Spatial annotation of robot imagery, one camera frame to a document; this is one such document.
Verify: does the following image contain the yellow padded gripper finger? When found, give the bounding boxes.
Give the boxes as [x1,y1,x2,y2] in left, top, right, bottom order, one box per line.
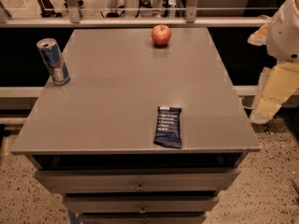
[249,62,299,124]

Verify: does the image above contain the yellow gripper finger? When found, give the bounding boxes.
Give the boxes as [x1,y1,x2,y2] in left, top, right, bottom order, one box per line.
[248,15,272,46]

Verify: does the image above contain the dark blue rxbar wrapper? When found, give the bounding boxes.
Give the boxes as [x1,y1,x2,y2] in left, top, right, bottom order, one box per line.
[154,106,182,148]

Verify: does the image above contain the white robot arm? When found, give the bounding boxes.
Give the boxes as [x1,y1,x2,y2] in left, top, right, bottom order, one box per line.
[248,0,299,124]

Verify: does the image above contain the red apple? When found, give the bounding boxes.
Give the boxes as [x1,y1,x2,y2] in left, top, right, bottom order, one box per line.
[151,24,171,46]

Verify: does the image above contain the grey metal railing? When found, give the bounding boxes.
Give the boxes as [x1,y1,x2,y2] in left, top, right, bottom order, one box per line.
[0,0,285,28]

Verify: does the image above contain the bottom grey drawer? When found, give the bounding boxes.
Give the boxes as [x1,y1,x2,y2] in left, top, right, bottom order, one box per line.
[81,213,206,224]

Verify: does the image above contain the grey drawer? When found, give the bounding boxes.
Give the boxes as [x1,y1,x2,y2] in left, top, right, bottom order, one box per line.
[64,196,219,214]
[35,168,240,194]
[81,213,206,224]

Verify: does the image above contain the grey drawer cabinet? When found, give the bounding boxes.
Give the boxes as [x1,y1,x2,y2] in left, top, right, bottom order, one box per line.
[10,27,262,224]

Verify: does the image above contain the blue silver energy drink can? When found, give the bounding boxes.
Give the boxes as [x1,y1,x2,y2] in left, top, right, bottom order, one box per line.
[36,38,70,85]

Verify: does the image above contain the middle grey drawer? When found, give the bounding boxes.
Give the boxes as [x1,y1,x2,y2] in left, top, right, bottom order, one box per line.
[64,196,219,214]

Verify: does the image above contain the top grey drawer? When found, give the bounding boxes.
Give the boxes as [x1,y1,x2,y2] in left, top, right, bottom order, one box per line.
[35,168,240,194]

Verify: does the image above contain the white cable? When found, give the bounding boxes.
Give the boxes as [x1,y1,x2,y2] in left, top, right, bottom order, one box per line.
[240,96,254,110]

